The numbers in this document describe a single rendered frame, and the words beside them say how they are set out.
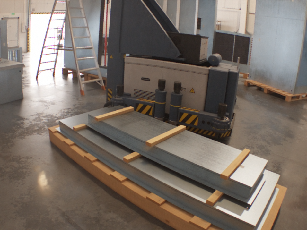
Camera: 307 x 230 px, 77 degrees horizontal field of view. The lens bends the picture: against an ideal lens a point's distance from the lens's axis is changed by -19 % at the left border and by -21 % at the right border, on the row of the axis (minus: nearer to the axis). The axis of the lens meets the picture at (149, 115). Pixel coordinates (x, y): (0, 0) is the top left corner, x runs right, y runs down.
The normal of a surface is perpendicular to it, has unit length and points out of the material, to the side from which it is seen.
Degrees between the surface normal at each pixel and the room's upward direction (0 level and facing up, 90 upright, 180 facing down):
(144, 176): 90
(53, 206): 0
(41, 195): 0
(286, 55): 90
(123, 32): 90
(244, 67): 90
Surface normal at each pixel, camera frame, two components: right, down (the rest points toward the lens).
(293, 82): -0.88, 0.12
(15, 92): 0.79, 0.26
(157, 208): -0.66, 0.22
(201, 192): 0.07, -0.93
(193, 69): -0.41, 0.30
